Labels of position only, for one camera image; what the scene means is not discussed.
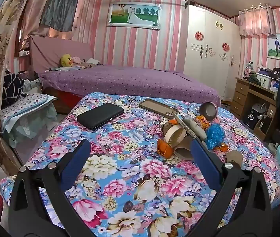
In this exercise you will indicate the framed wedding picture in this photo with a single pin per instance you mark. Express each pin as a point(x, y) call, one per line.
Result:
point(132, 14)

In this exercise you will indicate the white storage box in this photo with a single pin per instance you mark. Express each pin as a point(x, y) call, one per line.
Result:
point(263, 81)

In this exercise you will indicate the grey hanging cloth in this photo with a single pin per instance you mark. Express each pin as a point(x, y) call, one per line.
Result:
point(58, 7)

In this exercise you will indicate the white wardrobe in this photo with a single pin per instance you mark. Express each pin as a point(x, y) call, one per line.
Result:
point(211, 61)

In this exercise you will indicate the pink window valance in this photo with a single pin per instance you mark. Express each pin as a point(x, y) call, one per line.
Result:
point(255, 22)

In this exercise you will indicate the pink curtain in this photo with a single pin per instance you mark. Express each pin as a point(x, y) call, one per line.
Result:
point(35, 9)

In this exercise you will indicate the purple bed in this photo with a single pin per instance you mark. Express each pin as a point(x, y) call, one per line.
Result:
point(130, 81)

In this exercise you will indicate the polka dot cushion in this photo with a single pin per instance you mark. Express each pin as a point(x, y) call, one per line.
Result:
point(24, 106)

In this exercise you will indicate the blue plastic bag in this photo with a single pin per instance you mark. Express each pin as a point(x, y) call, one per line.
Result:
point(214, 133)

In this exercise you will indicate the orange snack wrapper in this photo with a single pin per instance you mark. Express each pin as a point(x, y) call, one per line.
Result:
point(202, 122)

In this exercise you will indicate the pink headboard cover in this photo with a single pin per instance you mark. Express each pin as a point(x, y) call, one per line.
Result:
point(56, 51)

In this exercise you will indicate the grey folded cloth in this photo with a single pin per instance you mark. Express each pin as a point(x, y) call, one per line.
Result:
point(196, 130)

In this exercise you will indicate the white tape roll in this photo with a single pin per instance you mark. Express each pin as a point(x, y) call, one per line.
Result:
point(182, 134)

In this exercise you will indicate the black white-lined bag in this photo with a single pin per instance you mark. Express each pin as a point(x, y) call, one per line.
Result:
point(11, 88)

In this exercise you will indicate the desk lamp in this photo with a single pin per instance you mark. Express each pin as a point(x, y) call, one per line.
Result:
point(249, 68)

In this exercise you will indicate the black box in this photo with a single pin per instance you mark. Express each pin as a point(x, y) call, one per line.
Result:
point(252, 119)

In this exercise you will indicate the yellow duck plush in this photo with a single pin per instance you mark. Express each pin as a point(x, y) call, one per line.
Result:
point(66, 60)

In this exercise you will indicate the wooden desk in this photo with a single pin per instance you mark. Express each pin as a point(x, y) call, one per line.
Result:
point(241, 91)

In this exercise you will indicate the white cloth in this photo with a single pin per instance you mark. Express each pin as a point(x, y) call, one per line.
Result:
point(93, 61)

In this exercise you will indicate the floral blanket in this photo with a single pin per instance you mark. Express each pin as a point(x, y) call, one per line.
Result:
point(135, 172)

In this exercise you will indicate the grey patterned strip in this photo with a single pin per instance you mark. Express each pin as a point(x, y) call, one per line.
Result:
point(185, 127)

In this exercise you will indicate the black wallet case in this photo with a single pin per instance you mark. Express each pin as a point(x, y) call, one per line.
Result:
point(100, 116)

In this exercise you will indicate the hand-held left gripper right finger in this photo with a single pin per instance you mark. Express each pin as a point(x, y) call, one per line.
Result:
point(201, 160)

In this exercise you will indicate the cardboard tube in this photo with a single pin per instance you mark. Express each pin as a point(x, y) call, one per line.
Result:
point(235, 158)
point(183, 150)

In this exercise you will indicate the white round floor stand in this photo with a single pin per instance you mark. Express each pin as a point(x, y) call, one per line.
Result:
point(273, 146)

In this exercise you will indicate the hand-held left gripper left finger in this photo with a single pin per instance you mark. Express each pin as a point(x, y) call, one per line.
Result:
point(77, 158)

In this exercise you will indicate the small framed couple photo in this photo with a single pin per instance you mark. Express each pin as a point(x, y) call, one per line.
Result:
point(276, 45)

